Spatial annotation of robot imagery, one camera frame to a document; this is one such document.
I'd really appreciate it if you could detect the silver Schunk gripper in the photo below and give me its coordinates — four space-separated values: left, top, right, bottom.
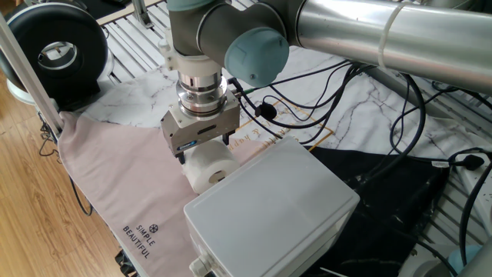
160 104 241 165

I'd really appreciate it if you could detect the white toilet paper roll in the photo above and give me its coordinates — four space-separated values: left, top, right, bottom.
181 138 241 195

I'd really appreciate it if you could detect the white gripper adapter plate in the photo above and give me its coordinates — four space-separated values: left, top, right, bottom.
160 99 241 132

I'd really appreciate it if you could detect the silver force torque sensor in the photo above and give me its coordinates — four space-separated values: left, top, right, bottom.
175 72 229 118

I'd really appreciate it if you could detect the marble print tablecloth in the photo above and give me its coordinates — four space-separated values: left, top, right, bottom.
57 45 492 277

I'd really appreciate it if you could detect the white plastic junction box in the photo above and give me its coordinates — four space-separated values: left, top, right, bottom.
183 135 361 277

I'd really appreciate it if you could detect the black table foot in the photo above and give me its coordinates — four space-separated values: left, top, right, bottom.
115 249 138 277

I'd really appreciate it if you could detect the black cable clip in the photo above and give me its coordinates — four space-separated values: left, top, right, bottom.
254 101 278 122

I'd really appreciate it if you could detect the white printed camera mount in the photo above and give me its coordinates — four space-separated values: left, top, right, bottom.
158 36 224 80

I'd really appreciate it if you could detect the white cable gland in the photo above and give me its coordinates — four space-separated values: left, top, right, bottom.
189 255 211 277

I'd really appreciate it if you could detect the thin black hanging cable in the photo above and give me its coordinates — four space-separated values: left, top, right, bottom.
38 111 94 217

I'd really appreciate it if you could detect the silver metal bracket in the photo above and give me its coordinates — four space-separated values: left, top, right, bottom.
131 0 155 30

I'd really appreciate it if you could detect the black cable with green plug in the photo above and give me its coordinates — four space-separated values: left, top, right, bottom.
228 60 377 145

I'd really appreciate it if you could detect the aluminium frame post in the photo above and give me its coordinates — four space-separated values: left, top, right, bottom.
0 13 65 135

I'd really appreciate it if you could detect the black round ring device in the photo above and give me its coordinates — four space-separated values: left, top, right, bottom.
0 2 115 112

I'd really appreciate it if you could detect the black power cable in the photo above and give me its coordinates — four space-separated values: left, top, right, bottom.
388 72 486 172

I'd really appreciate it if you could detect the thick black curved cable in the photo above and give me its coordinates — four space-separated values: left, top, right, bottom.
459 160 492 267

